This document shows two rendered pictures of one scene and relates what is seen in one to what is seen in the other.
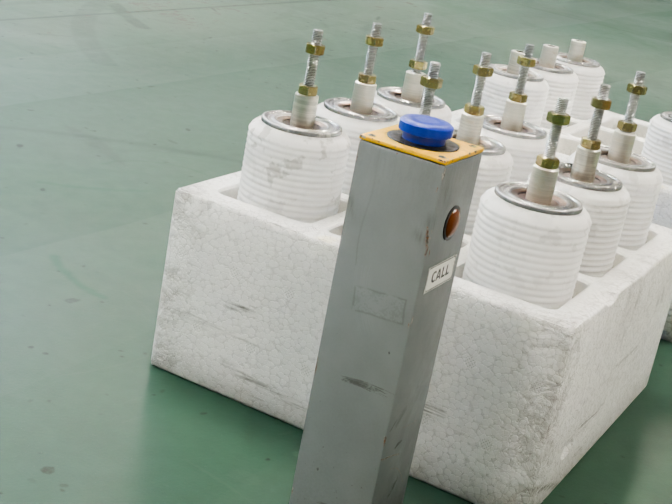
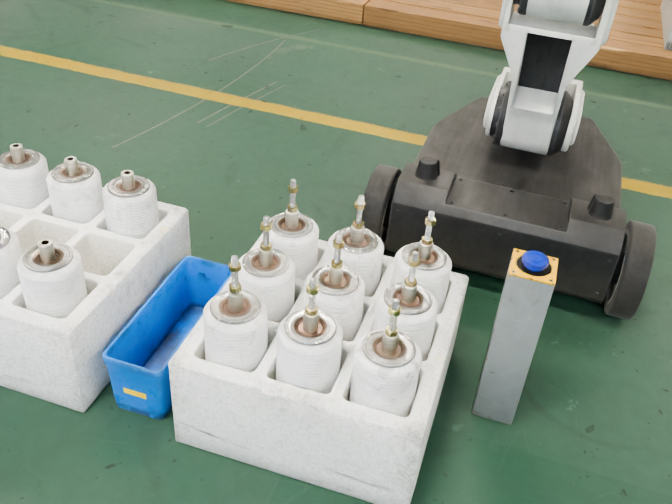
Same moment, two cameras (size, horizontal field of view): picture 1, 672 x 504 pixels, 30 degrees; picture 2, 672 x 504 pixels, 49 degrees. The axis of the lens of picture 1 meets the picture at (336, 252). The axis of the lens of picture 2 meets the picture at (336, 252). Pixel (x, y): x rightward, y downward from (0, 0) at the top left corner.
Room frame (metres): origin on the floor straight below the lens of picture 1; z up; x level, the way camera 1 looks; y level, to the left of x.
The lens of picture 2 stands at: (1.35, 0.78, 0.97)
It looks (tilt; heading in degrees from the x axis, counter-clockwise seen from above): 36 degrees down; 260
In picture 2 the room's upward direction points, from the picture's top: 5 degrees clockwise
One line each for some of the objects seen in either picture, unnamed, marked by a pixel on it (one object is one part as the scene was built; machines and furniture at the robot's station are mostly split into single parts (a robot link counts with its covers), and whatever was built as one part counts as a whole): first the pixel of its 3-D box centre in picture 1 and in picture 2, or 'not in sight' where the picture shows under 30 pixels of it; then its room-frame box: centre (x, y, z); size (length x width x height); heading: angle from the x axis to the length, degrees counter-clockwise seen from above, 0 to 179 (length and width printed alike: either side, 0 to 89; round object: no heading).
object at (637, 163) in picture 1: (618, 159); (291, 225); (1.24, -0.26, 0.25); 0.08 x 0.08 x 0.01
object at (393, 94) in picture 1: (410, 98); (235, 307); (1.34, -0.05, 0.25); 0.08 x 0.08 x 0.01
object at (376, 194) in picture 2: not in sight; (379, 210); (1.02, -0.53, 0.10); 0.20 x 0.05 x 0.20; 64
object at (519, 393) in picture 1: (432, 296); (329, 354); (1.19, -0.10, 0.09); 0.39 x 0.39 x 0.18; 65
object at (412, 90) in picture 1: (413, 87); (235, 300); (1.34, -0.05, 0.26); 0.02 x 0.02 x 0.03
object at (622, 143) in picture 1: (621, 147); (291, 218); (1.24, -0.26, 0.26); 0.02 x 0.02 x 0.03
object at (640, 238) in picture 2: not in sight; (629, 270); (0.54, -0.30, 0.10); 0.20 x 0.05 x 0.20; 64
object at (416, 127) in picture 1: (424, 133); (534, 262); (0.89, -0.05, 0.32); 0.04 x 0.04 x 0.02
